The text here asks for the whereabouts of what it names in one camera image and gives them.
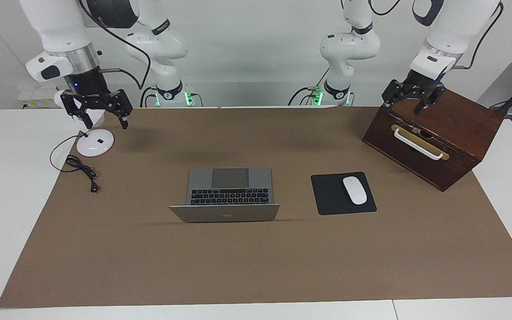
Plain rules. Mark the silver laptop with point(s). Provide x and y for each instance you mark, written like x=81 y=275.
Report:
x=238 y=213

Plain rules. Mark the black mouse pad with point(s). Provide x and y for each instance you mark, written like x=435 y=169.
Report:
x=327 y=195

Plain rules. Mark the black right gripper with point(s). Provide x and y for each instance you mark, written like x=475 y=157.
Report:
x=85 y=84

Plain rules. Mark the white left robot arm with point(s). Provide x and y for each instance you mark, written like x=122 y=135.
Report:
x=456 y=22

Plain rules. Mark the brown table mat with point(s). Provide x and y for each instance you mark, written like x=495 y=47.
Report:
x=238 y=258

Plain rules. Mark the white power strip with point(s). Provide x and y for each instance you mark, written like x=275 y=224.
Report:
x=36 y=98

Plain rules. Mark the white computer mouse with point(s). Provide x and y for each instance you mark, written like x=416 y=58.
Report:
x=354 y=190

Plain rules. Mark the dark brown wooden box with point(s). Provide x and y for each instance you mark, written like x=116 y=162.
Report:
x=460 y=129

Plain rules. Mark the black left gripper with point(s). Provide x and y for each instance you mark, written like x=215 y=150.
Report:
x=420 y=82

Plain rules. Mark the white desk lamp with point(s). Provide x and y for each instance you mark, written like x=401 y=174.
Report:
x=96 y=144

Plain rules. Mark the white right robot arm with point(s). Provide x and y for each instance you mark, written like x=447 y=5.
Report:
x=56 y=26

